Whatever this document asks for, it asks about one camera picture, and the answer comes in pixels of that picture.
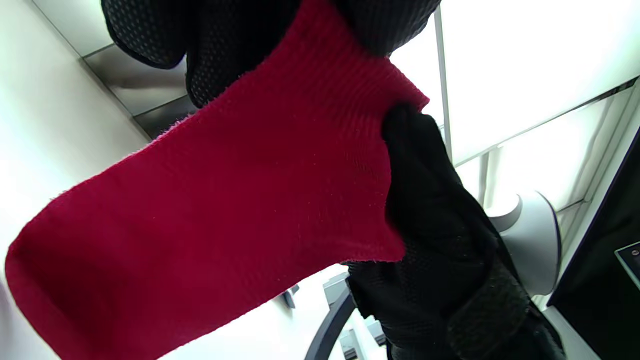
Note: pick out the person's left hand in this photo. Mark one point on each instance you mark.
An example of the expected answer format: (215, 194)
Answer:
(440, 225)

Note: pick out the red sock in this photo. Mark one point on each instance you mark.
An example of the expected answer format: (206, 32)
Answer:
(225, 200)

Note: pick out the white rounded object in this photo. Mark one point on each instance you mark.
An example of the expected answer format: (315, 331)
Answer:
(530, 240)

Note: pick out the clear plastic divided organizer box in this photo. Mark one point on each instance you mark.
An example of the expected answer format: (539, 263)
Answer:
(140, 85)

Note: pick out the dark window frame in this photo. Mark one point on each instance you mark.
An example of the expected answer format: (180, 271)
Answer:
(600, 225)

